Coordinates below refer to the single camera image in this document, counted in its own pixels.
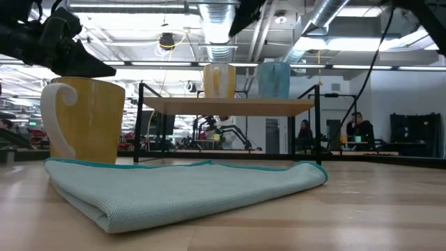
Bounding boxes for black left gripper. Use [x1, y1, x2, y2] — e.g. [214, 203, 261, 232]
[0, 20, 117, 78]

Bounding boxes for wooden shelf black legs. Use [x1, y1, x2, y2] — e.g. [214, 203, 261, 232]
[133, 82, 357, 166]

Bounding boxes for silver smooth air duct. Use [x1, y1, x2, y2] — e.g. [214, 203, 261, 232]
[282, 0, 351, 64]

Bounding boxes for long ceiling light strip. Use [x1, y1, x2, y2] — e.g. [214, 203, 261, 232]
[0, 59, 446, 72]

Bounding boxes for yellow white striped mug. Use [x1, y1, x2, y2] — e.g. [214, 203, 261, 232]
[203, 63, 237, 99]

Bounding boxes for person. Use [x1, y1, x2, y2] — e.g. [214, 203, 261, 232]
[296, 119, 315, 152]
[345, 112, 377, 151]

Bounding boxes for silver corrugated air duct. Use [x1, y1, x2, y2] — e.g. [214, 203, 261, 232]
[198, 0, 238, 63]

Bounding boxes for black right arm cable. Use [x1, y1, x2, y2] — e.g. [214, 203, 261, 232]
[325, 6, 397, 151]

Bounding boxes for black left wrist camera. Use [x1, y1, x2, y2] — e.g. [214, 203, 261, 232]
[34, 5, 83, 43]

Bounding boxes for grey door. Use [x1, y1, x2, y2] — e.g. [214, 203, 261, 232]
[265, 118, 281, 155]

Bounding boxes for blue mug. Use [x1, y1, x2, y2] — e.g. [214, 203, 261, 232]
[256, 61, 291, 100]

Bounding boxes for light blue folded cloth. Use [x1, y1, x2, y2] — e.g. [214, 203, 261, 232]
[44, 158, 329, 235]

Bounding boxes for large yellow mug white handle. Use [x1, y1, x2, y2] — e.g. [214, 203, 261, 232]
[40, 77, 126, 165]

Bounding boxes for black ceiling device yellow cable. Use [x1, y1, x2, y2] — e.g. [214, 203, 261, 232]
[155, 30, 187, 57]

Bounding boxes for black cabinet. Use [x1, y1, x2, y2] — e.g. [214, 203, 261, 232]
[389, 112, 444, 158]

